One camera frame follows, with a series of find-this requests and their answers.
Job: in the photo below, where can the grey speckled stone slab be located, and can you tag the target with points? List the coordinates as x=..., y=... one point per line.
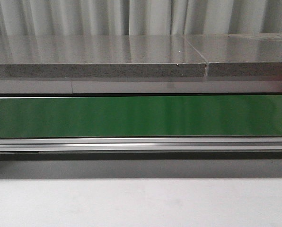
x=99, y=56

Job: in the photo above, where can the white pleated curtain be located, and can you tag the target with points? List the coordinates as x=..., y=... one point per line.
x=139, y=17

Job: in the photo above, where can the grey stone slab right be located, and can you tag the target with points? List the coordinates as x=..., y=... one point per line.
x=240, y=55

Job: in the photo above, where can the green conveyor belt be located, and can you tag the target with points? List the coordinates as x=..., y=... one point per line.
x=129, y=116

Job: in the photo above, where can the aluminium conveyor side rail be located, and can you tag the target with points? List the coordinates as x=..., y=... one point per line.
x=142, y=145

